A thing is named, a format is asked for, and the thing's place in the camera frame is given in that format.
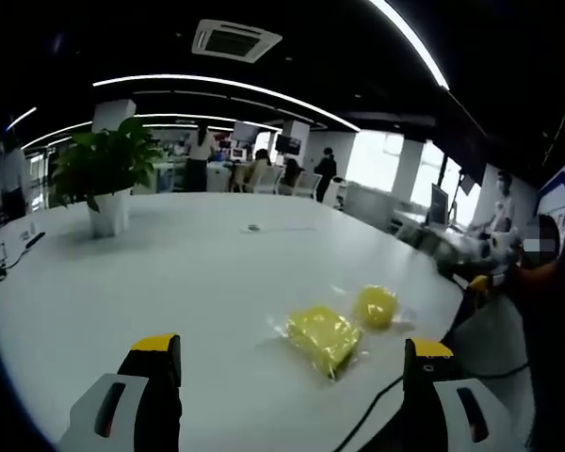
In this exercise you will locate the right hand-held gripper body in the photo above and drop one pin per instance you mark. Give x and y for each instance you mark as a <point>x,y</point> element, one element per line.
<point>499,245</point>

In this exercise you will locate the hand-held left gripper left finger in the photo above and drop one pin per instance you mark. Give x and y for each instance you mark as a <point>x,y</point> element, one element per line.
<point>122,400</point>

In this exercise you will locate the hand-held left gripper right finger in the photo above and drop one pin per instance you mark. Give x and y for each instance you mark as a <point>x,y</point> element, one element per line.
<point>445,400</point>

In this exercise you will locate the round yellow silicone block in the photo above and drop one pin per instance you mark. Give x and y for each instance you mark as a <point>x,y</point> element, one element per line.
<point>376,307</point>

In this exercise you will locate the square yellow silicone block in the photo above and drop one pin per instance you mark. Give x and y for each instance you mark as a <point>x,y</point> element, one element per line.
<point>322,336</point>

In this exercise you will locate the dark desk monitor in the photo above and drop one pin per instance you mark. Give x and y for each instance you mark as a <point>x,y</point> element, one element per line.
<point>439,203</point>

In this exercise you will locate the person's dark clothing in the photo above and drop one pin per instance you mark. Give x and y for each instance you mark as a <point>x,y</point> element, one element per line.
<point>558,358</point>

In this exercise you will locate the white plant pot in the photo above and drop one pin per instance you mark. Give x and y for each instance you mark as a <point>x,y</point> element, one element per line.
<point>108,214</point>

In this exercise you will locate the white office chair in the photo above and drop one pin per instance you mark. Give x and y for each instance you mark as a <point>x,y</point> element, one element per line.
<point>308,186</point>
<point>269,180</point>

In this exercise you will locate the small grey table socket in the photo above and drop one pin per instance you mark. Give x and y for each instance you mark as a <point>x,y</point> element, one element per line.
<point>254,228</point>

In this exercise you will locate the long ceiling light strip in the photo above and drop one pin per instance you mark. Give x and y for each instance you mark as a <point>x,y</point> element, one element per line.
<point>414,40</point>

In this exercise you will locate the hanging monitor screen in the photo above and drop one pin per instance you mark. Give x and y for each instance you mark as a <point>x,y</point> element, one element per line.
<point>245,132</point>
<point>289,144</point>

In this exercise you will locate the green potted plant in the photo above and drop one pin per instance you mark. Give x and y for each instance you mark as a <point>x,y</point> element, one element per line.
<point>106,157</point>

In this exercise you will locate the curved ceiling light strip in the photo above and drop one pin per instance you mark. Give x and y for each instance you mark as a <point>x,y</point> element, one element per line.
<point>226,87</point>

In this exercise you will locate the ceiling air conditioner vent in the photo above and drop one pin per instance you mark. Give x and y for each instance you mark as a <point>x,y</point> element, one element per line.
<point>235,41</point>

